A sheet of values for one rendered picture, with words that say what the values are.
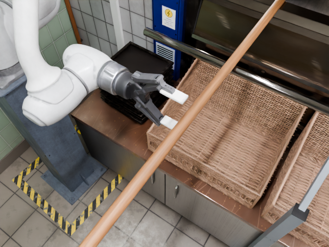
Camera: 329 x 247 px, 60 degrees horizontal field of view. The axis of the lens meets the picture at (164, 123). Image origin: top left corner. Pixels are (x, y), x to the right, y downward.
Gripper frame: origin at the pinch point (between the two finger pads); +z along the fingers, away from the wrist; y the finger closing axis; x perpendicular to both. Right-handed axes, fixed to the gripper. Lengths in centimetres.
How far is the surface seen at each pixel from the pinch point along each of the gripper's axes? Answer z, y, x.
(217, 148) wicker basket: 5, 60, -32
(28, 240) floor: -67, 119, 54
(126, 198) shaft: 3.0, -1.2, 26.9
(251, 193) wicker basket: 27, 47, -14
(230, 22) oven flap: -14, 15, -63
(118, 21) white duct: -77, 38, -59
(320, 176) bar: 40.5, 15.3, -14.4
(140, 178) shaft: 2.7, -1.3, 21.3
